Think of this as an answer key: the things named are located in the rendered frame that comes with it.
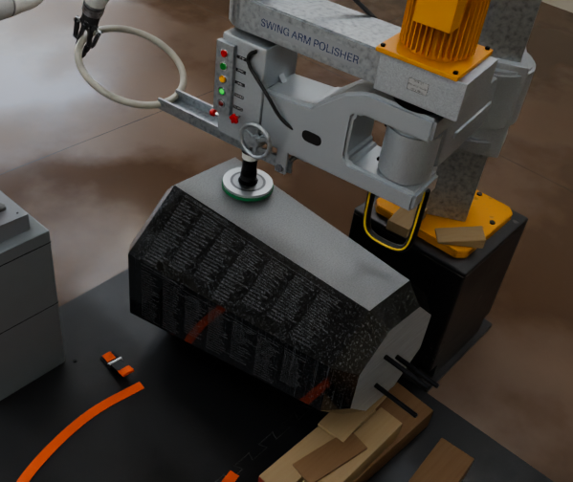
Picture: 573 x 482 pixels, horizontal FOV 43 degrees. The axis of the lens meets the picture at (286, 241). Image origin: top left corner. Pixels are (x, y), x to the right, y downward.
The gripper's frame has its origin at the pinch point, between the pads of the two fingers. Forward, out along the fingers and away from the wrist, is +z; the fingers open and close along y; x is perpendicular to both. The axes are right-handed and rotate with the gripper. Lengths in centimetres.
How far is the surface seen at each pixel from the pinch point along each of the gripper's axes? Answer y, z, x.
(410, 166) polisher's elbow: 137, -74, -38
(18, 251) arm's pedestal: 34, 27, -86
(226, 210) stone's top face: 92, -1, -35
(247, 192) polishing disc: 95, -8, -25
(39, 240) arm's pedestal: 37, 26, -77
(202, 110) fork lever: 60, -12, -4
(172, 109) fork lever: 50, -11, -13
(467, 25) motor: 124, -123, -31
